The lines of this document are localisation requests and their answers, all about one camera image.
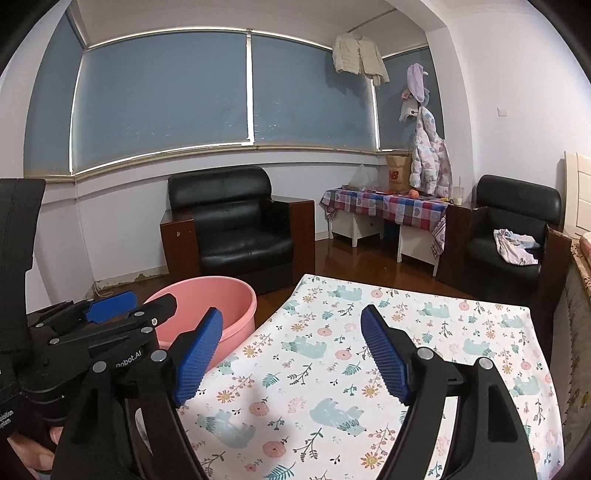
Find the plastic cup with straw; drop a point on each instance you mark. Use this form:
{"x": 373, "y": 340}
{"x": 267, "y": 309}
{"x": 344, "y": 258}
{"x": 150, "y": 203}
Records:
{"x": 458, "y": 196}

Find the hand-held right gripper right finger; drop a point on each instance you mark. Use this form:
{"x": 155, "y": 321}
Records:
{"x": 385, "y": 355}

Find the black leather armchair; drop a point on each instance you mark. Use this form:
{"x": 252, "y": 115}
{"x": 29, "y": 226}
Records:
{"x": 240, "y": 230}
{"x": 512, "y": 203}

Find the pink plastic basin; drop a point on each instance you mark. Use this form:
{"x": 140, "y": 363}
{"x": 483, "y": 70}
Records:
{"x": 240, "y": 318}

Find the cream hanging jacket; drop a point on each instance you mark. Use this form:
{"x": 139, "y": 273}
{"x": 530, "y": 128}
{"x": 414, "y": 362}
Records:
{"x": 355, "y": 55}

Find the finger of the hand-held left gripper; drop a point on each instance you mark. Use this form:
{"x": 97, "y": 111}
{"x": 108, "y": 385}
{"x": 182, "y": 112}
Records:
{"x": 108, "y": 307}
{"x": 138, "y": 323}

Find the purple hat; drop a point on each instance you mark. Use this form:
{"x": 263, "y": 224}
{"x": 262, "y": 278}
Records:
{"x": 415, "y": 81}

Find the brown paper bag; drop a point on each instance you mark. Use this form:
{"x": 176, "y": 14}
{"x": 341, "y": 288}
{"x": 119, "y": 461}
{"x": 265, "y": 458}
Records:
{"x": 397, "y": 175}

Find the blue roller blind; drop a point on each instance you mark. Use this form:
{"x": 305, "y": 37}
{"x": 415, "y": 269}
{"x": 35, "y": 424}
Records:
{"x": 51, "y": 101}
{"x": 392, "y": 120}
{"x": 314, "y": 97}
{"x": 161, "y": 101}

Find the small clear plastic bag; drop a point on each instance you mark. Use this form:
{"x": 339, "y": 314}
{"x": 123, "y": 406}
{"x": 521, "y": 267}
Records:
{"x": 364, "y": 176}

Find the bed with patterned bedding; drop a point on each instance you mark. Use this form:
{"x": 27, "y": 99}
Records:
{"x": 577, "y": 323}

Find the white desk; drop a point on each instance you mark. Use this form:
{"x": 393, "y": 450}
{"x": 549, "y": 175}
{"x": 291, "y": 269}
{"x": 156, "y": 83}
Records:
{"x": 415, "y": 247}

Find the cream bed headboard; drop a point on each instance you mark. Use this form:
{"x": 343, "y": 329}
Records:
{"x": 579, "y": 194}

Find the checkered cloth side table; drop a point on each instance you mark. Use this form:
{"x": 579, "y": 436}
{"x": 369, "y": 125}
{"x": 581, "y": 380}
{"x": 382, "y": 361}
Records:
{"x": 392, "y": 205}

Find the pastel printed puffer jacket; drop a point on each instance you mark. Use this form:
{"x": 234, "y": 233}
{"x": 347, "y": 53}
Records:
{"x": 429, "y": 157}

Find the white plush hat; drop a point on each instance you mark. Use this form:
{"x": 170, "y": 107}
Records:
{"x": 408, "y": 110}

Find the crumpled light clothes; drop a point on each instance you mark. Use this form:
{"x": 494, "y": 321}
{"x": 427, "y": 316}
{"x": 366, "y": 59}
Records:
{"x": 512, "y": 249}

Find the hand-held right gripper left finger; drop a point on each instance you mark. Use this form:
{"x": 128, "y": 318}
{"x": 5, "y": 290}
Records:
{"x": 198, "y": 360}

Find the person's left hand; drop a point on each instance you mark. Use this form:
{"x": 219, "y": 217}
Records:
{"x": 32, "y": 454}

